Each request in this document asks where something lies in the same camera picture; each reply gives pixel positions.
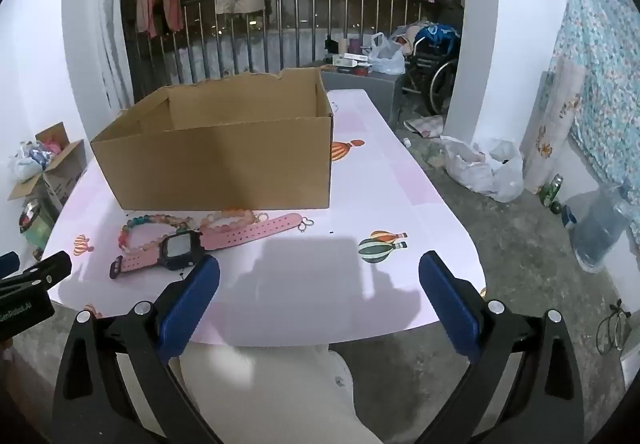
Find teal floral hanging cloth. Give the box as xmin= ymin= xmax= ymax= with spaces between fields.
xmin=562 ymin=0 xmax=640 ymax=205

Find black wire eyeglasses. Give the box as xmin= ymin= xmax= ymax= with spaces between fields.
xmin=595 ymin=299 xmax=631 ymax=357

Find large white plastic bag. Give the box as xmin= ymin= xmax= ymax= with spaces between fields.
xmin=440 ymin=136 xmax=525 ymax=203

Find pink patterned cloth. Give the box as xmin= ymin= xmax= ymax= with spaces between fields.
xmin=404 ymin=116 xmax=446 ymax=139

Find brown cardboard box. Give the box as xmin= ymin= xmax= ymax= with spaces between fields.
xmin=90 ymin=66 xmax=335 ymax=212

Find white orange print cloth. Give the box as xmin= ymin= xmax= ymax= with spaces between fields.
xmin=522 ymin=58 xmax=587 ymax=195

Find plastic bag of clutter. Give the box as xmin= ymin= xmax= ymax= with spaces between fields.
xmin=12 ymin=136 xmax=71 ymax=182

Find blue cloth bundle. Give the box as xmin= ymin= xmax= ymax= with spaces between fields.
xmin=392 ymin=22 xmax=461 ymax=54

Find white flat box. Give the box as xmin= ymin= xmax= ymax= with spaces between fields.
xmin=330 ymin=52 xmax=373 ymax=74

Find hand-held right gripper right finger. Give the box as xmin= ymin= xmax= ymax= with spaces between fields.
xmin=418 ymin=251 xmax=586 ymax=444

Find small cardboard box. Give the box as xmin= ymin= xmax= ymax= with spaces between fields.
xmin=7 ymin=121 xmax=88 ymax=219

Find multicolour bead bracelet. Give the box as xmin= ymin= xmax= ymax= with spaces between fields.
xmin=118 ymin=214 xmax=193 ymax=255

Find wheelchair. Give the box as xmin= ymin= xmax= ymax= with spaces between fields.
xmin=402 ymin=24 xmax=463 ymax=117

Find grey cabinet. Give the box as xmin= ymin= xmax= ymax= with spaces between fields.
xmin=320 ymin=64 xmax=408 ymax=132

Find clear water jug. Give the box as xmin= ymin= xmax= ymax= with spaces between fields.
xmin=570 ymin=184 xmax=636 ymax=275

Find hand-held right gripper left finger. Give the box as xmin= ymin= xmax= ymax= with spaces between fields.
xmin=51 ymin=254 xmax=236 ymax=444

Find green bottle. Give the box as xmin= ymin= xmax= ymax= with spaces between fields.
xmin=539 ymin=174 xmax=565 ymax=215

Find pink strap black watch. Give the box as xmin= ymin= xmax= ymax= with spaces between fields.
xmin=109 ymin=213 xmax=307 ymax=279

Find pink bead bracelet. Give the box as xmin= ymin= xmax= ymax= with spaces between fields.
xmin=199 ymin=208 xmax=271 ymax=237

